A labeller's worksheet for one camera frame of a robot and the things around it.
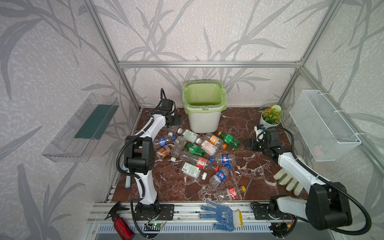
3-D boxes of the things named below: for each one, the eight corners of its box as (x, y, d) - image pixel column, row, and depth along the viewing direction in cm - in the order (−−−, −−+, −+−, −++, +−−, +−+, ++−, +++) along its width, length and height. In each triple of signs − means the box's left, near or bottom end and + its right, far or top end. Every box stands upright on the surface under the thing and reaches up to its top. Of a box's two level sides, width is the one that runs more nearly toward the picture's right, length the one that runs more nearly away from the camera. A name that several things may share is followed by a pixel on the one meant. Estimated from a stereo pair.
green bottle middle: (183, 149, 97) (183, 147, 96) (187, 142, 100) (187, 141, 99) (204, 157, 94) (204, 156, 92) (207, 150, 97) (207, 149, 95)
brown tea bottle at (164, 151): (156, 156, 93) (154, 153, 91) (168, 143, 99) (167, 141, 96) (161, 160, 91) (160, 158, 89) (174, 147, 97) (173, 145, 94)
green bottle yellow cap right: (215, 139, 104) (216, 134, 100) (220, 133, 107) (221, 128, 103) (235, 151, 98) (236, 147, 94) (239, 144, 101) (241, 140, 97)
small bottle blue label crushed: (214, 166, 91) (214, 162, 87) (213, 157, 95) (214, 153, 90) (232, 166, 91) (233, 162, 87) (231, 157, 95) (232, 153, 90)
